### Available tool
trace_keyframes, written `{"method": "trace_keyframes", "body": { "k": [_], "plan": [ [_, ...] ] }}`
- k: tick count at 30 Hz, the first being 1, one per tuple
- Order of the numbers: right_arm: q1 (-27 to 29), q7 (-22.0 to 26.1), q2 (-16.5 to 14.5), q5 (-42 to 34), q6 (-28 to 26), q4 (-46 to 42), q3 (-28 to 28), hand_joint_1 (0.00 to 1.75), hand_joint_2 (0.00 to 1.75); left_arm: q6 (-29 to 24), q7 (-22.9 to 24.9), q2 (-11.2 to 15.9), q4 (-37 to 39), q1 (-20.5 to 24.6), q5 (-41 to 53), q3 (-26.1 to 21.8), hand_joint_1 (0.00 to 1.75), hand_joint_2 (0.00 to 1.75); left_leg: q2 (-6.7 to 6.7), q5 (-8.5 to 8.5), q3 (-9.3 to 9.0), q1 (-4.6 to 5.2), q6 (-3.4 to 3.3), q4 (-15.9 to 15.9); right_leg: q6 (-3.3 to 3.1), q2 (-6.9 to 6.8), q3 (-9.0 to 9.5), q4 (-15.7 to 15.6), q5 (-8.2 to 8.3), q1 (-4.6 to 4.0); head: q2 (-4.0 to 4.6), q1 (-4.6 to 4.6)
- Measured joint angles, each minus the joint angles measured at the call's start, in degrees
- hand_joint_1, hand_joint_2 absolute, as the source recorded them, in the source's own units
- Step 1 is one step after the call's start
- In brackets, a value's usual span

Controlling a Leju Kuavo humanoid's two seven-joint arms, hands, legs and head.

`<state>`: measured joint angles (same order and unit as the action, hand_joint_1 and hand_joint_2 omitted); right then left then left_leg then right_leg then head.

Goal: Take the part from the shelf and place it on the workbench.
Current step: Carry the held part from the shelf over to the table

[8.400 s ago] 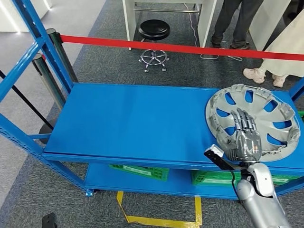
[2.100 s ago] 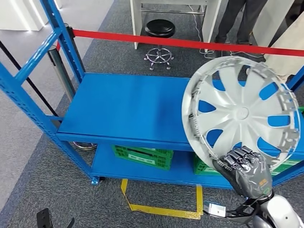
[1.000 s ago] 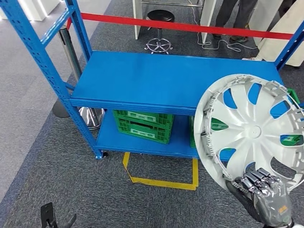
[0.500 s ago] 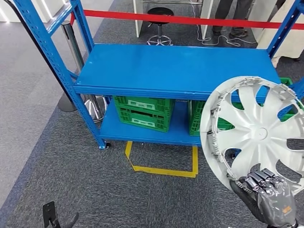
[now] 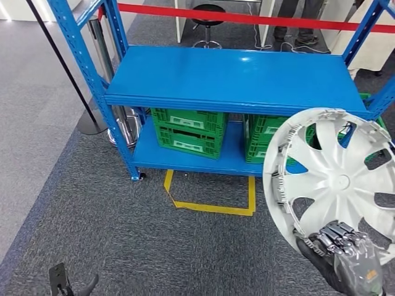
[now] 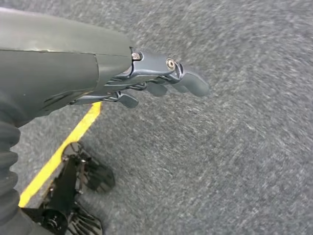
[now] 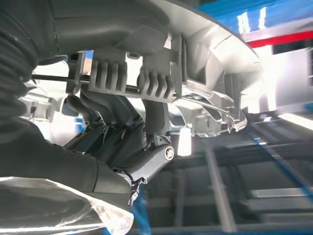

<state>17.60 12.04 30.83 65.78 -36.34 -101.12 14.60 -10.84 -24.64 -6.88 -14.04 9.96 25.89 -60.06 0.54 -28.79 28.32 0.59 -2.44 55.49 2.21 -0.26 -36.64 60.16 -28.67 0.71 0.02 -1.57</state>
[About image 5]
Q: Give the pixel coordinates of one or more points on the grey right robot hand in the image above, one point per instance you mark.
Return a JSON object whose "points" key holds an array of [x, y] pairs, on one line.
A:
{"points": [[324, 265]]}

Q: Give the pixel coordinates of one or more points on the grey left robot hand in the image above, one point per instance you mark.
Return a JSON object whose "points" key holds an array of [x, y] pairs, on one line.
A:
{"points": [[89, 286]]}

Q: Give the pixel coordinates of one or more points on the silver wheel hubcap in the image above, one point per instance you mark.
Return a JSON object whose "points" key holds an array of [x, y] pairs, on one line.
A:
{"points": [[336, 179]]}

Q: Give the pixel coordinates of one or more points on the blue metal shelf rack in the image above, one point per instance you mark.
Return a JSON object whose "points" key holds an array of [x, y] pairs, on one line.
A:
{"points": [[216, 77]]}

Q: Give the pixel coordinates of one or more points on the yellow floor tape square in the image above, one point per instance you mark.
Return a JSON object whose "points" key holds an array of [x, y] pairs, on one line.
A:
{"points": [[216, 209]]}

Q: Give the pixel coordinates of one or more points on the person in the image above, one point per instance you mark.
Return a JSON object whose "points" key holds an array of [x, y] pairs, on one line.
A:
{"points": [[284, 10], [370, 49]]}

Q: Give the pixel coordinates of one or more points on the white cabinet panel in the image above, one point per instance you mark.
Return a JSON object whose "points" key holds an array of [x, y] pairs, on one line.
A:
{"points": [[336, 10]]}

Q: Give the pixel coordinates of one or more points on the red barrier belt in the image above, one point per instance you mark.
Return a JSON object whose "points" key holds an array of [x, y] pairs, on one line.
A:
{"points": [[216, 17]]}

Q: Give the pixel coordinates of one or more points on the white desk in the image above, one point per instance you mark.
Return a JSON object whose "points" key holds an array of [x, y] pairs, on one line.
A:
{"points": [[180, 20]]}

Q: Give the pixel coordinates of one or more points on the black round stool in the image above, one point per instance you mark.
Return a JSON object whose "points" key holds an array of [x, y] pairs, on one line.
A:
{"points": [[208, 12]]}

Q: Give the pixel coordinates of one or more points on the thin black stanchion post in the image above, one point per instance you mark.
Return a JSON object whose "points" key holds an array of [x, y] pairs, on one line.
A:
{"points": [[89, 126]]}

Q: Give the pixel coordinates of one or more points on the chrome stanchion post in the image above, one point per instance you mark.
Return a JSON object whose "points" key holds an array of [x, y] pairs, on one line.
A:
{"points": [[98, 45]]}

